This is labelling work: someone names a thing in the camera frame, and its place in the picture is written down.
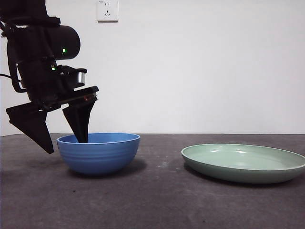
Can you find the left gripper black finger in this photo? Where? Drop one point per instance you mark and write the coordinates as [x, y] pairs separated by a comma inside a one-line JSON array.
[[79, 121], [31, 124]]

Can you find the blue ribbed bowl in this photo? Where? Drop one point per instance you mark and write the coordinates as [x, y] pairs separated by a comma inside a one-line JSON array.
[[98, 159]]

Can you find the green round plate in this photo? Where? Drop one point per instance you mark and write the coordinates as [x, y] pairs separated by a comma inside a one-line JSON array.
[[238, 174]]

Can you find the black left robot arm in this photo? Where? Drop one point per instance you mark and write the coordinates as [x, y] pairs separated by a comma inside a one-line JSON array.
[[35, 43]]

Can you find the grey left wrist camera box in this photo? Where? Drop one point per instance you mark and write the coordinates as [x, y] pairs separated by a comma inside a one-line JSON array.
[[81, 77]]

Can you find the white wall socket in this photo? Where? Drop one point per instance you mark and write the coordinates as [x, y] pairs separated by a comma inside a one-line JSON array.
[[107, 12]]

